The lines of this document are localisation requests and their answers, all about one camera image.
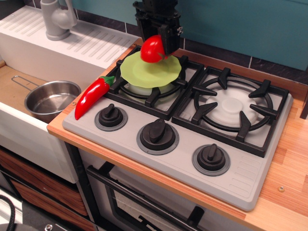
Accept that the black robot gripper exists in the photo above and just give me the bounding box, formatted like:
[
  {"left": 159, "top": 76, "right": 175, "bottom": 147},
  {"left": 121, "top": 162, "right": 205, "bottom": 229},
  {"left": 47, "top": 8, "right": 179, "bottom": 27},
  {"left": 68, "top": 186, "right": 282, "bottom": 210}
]
[{"left": 132, "top": 0, "right": 182, "bottom": 55}]

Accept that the red toy tomato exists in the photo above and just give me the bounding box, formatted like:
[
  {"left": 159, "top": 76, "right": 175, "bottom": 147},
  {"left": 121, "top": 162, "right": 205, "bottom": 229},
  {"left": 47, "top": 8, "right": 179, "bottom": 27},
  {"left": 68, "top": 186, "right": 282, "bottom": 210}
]
[{"left": 140, "top": 35, "right": 168, "bottom": 63}]

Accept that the black middle stove knob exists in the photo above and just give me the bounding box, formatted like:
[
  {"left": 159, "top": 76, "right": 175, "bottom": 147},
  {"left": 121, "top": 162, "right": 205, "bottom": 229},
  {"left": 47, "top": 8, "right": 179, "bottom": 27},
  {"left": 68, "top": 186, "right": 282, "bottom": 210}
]
[{"left": 137, "top": 119, "right": 180, "bottom": 155}]

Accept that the black braided cable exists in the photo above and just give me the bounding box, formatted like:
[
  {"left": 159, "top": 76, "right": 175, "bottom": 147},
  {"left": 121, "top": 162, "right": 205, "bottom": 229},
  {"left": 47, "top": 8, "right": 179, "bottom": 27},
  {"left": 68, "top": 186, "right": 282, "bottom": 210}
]
[{"left": 0, "top": 194, "right": 16, "bottom": 228}]

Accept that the grey toy faucet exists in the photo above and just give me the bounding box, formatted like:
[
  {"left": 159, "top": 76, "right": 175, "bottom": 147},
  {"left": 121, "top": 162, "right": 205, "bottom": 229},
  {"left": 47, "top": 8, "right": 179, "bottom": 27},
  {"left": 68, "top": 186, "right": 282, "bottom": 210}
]
[{"left": 40, "top": 0, "right": 77, "bottom": 41}]

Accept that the black stove knob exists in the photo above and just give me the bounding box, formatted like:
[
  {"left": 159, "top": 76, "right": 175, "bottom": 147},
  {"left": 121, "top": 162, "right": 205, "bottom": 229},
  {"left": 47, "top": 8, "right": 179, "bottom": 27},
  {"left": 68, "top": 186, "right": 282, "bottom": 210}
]
[
  {"left": 137, "top": 119, "right": 180, "bottom": 155},
  {"left": 94, "top": 103, "right": 128, "bottom": 132},
  {"left": 192, "top": 143, "right": 231, "bottom": 177}
]

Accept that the grey toy stove top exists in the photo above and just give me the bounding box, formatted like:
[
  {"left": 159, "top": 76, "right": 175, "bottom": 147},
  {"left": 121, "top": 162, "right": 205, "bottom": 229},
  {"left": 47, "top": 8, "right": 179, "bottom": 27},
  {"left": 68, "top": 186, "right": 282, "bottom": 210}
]
[{"left": 63, "top": 93, "right": 293, "bottom": 211}]

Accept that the upper wooden drawer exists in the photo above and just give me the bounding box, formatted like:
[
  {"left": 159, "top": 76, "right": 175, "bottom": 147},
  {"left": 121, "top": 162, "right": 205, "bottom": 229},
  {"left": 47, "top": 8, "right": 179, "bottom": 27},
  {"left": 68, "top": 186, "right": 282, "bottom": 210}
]
[{"left": 0, "top": 147, "right": 83, "bottom": 207}]

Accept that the wooden drawer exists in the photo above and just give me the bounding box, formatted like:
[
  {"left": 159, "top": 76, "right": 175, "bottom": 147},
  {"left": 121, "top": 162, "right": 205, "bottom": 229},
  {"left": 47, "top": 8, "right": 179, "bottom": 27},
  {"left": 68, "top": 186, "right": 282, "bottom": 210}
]
[
  {"left": 0, "top": 147, "right": 83, "bottom": 207},
  {"left": 12, "top": 180, "right": 95, "bottom": 231}
]

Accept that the red toy chili pepper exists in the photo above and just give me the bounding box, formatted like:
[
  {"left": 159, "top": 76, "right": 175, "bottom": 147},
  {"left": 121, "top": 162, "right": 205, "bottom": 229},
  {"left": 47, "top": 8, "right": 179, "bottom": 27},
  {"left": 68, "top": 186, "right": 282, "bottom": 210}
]
[{"left": 75, "top": 76, "right": 115, "bottom": 120}]

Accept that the black left burner grate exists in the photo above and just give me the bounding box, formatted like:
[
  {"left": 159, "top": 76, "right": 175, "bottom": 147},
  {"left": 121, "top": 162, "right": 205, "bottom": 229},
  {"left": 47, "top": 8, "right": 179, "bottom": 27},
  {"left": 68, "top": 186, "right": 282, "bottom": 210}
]
[{"left": 105, "top": 55, "right": 205, "bottom": 120}]

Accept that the black oven door handle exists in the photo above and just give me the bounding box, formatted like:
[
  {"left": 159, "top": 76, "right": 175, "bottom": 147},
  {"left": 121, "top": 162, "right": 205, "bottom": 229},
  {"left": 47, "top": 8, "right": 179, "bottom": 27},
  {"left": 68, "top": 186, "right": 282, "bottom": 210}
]
[{"left": 86, "top": 162, "right": 204, "bottom": 231}]

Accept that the black left stove knob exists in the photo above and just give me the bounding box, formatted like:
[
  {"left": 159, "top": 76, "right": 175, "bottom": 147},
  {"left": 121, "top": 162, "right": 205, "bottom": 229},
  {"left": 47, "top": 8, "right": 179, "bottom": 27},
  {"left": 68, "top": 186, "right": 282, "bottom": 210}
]
[{"left": 94, "top": 103, "right": 128, "bottom": 132}]

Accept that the toy oven door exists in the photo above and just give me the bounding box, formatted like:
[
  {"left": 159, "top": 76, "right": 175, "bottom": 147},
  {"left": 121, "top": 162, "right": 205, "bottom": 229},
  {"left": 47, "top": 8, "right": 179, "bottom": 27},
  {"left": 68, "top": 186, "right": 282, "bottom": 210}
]
[{"left": 80, "top": 150, "right": 247, "bottom": 231}]

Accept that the small steel saucepan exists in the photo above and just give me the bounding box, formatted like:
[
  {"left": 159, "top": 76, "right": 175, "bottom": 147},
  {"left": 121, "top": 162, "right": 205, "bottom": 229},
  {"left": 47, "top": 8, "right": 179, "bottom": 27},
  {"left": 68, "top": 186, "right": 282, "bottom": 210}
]
[{"left": 12, "top": 76, "right": 81, "bottom": 123}]

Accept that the black burner grate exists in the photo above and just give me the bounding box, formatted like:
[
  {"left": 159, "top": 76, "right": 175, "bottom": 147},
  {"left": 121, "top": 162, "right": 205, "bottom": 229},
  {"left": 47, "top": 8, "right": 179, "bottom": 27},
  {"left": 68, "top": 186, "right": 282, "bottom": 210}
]
[
  {"left": 172, "top": 67, "right": 290, "bottom": 157},
  {"left": 105, "top": 55, "right": 205, "bottom": 120}
]

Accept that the black right burner grate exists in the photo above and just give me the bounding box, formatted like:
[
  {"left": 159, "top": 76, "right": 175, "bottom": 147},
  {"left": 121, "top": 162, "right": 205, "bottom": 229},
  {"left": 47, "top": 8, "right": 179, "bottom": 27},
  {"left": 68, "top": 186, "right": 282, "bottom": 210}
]
[{"left": 172, "top": 67, "right": 290, "bottom": 157}]

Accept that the black right stove knob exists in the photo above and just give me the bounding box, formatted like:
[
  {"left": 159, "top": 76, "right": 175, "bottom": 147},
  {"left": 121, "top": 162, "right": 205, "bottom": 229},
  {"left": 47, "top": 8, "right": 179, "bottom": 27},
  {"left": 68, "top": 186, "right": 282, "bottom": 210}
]
[{"left": 192, "top": 143, "right": 231, "bottom": 177}]

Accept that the white toy sink unit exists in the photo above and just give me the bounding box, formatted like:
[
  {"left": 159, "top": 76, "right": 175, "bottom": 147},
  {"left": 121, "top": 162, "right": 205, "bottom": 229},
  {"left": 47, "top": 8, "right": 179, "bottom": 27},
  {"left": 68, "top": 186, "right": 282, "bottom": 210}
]
[{"left": 0, "top": 6, "right": 137, "bottom": 183}]

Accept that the light green plastic plate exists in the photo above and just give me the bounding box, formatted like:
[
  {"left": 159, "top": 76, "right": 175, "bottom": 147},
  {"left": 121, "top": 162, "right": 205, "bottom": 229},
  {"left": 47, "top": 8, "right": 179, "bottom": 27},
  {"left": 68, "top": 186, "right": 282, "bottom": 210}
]
[{"left": 120, "top": 51, "right": 182, "bottom": 88}]

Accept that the lower wooden drawer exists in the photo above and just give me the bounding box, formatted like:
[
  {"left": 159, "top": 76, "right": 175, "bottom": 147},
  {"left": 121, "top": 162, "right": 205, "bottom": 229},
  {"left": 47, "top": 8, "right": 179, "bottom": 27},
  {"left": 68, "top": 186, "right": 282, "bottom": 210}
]
[{"left": 12, "top": 180, "right": 95, "bottom": 231}]

